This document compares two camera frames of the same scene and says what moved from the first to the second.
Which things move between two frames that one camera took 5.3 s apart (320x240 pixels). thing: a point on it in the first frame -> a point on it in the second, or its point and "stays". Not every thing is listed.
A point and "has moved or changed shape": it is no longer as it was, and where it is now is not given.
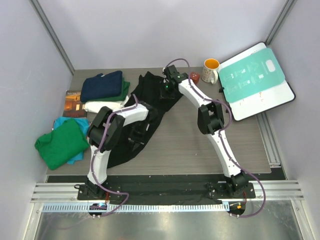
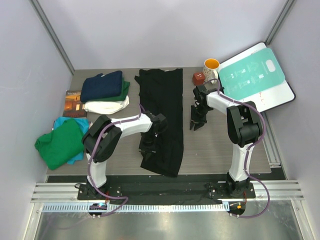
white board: (268, 97) stays
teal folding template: (249, 75) stays
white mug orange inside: (209, 74) stays
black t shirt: (148, 90) has moved or changed shape
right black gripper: (164, 96) -> (201, 121)
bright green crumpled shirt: (65, 143) stays
